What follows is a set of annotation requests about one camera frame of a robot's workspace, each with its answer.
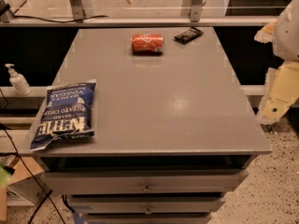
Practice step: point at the grey drawer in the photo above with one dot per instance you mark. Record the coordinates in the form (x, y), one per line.
(150, 219)
(144, 182)
(146, 204)

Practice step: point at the bottom grey drawer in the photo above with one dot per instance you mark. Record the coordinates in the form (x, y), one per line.
(150, 219)

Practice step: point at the grey metal frame rail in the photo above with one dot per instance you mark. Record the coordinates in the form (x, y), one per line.
(141, 13)

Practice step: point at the top grey drawer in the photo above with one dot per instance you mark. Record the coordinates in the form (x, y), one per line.
(144, 182)

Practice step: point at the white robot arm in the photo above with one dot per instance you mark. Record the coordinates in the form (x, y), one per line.
(283, 33)

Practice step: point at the white pump sanitizer bottle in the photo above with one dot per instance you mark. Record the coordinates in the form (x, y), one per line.
(18, 81)

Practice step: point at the blue kettle chips bag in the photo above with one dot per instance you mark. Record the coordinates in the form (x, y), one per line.
(68, 114)

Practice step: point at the cardboard box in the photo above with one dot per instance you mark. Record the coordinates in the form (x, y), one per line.
(18, 183)

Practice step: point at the grey drawer cabinet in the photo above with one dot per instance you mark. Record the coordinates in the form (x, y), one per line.
(183, 110)

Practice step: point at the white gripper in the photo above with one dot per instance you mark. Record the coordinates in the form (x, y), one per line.
(288, 36)

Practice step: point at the middle grey drawer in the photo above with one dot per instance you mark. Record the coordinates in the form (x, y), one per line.
(146, 204)

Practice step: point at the red coke can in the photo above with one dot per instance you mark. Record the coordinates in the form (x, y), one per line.
(147, 43)

